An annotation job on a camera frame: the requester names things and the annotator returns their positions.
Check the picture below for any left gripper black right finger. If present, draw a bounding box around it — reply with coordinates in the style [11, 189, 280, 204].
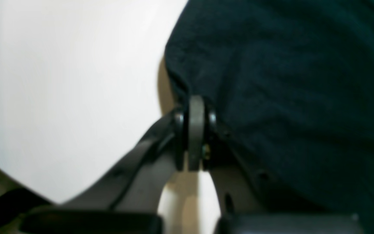
[203, 108, 364, 234]

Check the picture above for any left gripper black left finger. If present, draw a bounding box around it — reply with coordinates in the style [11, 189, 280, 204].
[20, 95, 205, 234]

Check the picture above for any black t-shirt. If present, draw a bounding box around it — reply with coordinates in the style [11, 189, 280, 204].
[165, 0, 374, 234]

